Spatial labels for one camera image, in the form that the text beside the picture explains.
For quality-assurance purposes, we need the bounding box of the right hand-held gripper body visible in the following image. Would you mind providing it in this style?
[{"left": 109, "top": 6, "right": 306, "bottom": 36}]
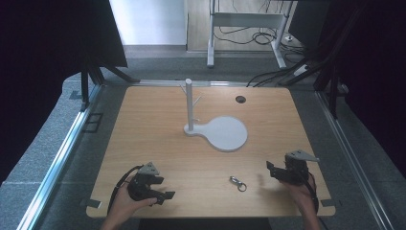
[{"left": 280, "top": 149, "right": 321, "bottom": 187}]

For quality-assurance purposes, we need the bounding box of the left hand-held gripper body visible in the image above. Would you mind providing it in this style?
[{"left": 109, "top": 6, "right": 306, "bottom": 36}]
[{"left": 126, "top": 161, "right": 165, "bottom": 202}]

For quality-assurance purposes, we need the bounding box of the silver metal key ring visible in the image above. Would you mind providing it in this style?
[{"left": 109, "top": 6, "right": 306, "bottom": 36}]
[{"left": 229, "top": 175, "right": 248, "bottom": 193}]

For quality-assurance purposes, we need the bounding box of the white branched hanger stand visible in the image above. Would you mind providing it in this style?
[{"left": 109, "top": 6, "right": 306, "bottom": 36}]
[{"left": 179, "top": 78, "right": 249, "bottom": 153}]

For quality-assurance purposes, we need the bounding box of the person's right hand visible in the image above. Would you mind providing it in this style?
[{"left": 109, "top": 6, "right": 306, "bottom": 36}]
[{"left": 279, "top": 172, "right": 318, "bottom": 210}]

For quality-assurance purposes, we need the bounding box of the person's left hand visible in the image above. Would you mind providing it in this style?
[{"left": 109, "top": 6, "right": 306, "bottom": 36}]
[{"left": 108, "top": 182, "right": 158, "bottom": 223}]

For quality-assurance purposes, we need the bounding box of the white power strip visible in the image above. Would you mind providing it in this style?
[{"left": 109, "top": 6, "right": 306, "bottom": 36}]
[{"left": 292, "top": 64, "right": 309, "bottom": 78}]

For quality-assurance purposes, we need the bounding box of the black tripod stand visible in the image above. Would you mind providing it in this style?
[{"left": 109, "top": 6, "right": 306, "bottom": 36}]
[
  {"left": 79, "top": 56, "right": 142, "bottom": 112},
  {"left": 277, "top": 6, "right": 367, "bottom": 120}
]

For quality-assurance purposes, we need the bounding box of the black curtain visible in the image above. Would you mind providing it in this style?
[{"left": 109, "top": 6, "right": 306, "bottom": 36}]
[
  {"left": 0, "top": 0, "right": 129, "bottom": 186},
  {"left": 319, "top": 0, "right": 406, "bottom": 179}
]

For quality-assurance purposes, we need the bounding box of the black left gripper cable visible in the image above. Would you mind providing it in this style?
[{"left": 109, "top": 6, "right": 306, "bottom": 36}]
[{"left": 106, "top": 164, "right": 146, "bottom": 215}]

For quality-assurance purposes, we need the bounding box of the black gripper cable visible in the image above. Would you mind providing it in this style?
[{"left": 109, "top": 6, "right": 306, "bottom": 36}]
[
  {"left": 306, "top": 172, "right": 321, "bottom": 215},
  {"left": 106, "top": 164, "right": 146, "bottom": 215}
]

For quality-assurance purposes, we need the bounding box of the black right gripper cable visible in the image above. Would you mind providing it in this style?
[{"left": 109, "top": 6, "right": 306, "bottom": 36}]
[{"left": 306, "top": 172, "right": 321, "bottom": 215}]

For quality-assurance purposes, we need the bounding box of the aluminium floor rail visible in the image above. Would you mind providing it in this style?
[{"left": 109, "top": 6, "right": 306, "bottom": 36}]
[
  {"left": 16, "top": 83, "right": 103, "bottom": 230},
  {"left": 314, "top": 90, "right": 397, "bottom": 230},
  {"left": 129, "top": 79, "right": 251, "bottom": 88}
]

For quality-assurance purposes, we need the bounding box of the black floor cable bundle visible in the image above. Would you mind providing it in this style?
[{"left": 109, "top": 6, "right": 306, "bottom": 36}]
[{"left": 213, "top": 25, "right": 308, "bottom": 56}]

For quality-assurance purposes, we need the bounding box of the white metal desk frame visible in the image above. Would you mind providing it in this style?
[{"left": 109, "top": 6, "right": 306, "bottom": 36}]
[{"left": 206, "top": 0, "right": 294, "bottom": 70}]

